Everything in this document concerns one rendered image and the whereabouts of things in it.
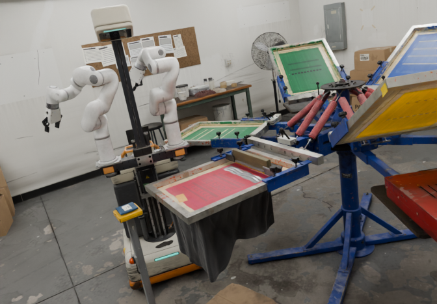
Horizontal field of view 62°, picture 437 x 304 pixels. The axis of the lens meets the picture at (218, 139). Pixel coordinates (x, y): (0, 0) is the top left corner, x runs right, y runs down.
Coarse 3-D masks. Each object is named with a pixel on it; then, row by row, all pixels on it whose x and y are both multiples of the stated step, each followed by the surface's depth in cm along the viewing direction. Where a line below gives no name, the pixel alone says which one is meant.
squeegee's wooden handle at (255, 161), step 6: (234, 150) 237; (240, 150) 234; (234, 156) 239; (240, 156) 232; (246, 156) 226; (252, 156) 220; (258, 156) 218; (246, 162) 228; (252, 162) 222; (258, 162) 216; (264, 162) 211; (270, 162) 210
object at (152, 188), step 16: (224, 160) 246; (272, 160) 232; (288, 160) 223; (176, 176) 229; (160, 192) 209; (240, 192) 191; (256, 192) 194; (176, 208) 185; (208, 208) 180; (224, 208) 185
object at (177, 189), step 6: (222, 168) 239; (240, 168) 233; (246, 168) 232; (204, 174) 233; (210, 174) 231; (228, 174) 226; (234, 174) 225; (192, 180) 227; (174, 186) 223; (180, 186) 221; (168, 192) 216; (174, 192) 214; (180, 192) 213; (186, 192) 211
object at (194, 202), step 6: (258, 174) 219; (264, 174) 217; (240, 180) 215; (246, 180) 213; (246, 186) 205; (234, 192) 201; (192, 198) 202; (198, 198) 201; (216, 198) 197; (222, 198) 196; (186, 204) 196; (192, 204) 195; (198, 204) 193; (204, 204) 192
